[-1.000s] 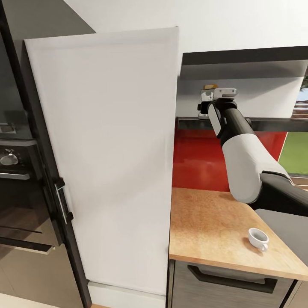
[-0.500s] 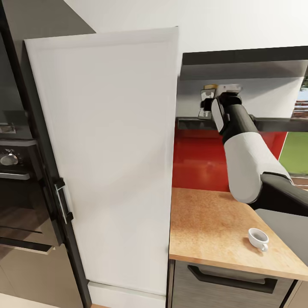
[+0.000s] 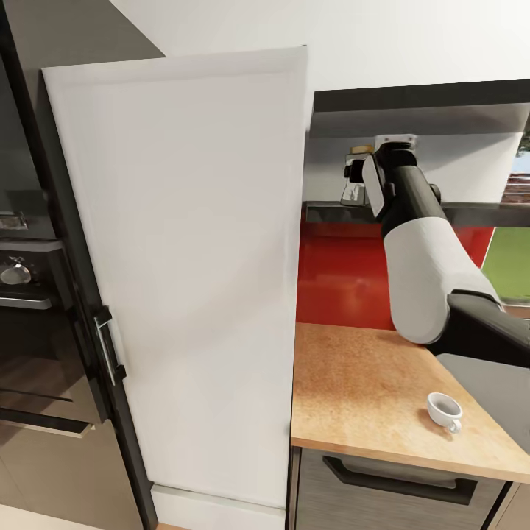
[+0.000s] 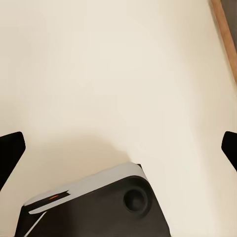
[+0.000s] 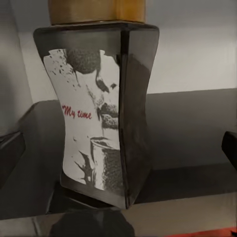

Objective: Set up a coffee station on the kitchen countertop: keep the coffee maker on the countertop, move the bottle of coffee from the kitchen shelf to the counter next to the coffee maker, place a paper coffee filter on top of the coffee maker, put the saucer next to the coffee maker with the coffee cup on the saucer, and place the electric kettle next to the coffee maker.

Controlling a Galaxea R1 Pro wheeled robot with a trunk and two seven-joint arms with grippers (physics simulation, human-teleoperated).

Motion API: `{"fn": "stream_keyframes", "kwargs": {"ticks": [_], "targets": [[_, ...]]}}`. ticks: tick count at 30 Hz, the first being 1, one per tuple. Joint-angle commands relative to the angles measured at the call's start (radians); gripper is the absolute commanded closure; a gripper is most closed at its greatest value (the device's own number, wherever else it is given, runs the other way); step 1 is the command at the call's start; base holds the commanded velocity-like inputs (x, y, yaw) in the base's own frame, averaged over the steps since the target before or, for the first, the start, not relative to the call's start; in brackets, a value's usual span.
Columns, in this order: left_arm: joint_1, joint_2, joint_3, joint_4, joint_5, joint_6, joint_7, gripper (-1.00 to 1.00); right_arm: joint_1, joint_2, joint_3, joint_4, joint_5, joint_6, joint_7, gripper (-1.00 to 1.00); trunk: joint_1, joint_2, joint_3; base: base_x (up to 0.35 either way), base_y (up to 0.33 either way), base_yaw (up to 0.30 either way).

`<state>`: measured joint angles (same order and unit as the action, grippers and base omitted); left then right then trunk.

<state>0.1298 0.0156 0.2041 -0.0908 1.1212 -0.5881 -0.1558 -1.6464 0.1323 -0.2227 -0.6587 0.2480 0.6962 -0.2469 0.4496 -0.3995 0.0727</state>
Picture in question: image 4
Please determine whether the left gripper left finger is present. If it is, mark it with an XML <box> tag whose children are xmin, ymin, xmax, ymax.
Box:
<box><xmin>0</xmin><ymin>131</ymin><xmax>26</xmax><ymax>191</ymax></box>

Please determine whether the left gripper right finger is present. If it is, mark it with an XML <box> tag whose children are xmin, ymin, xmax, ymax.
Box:
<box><xmin>221</xmin><ymin>131</ymin><xmax>237</xmax><ymax>171</ymax></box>

